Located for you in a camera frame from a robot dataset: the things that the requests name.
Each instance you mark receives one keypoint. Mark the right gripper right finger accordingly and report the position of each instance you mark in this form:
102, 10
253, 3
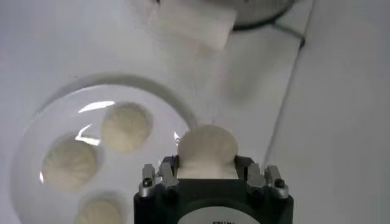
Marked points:
254, 179

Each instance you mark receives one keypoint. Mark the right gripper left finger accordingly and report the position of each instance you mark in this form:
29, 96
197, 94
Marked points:
166, 176

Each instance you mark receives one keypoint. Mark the white steamed baozi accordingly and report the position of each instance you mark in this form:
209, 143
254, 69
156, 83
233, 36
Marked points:
99, 213
126, 126
207, 149
70, 164

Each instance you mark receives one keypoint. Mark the round white plate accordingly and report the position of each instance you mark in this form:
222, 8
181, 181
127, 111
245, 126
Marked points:
131, 173

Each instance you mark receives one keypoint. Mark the white electric cooker base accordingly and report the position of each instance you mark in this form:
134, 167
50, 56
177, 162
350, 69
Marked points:
195, 22

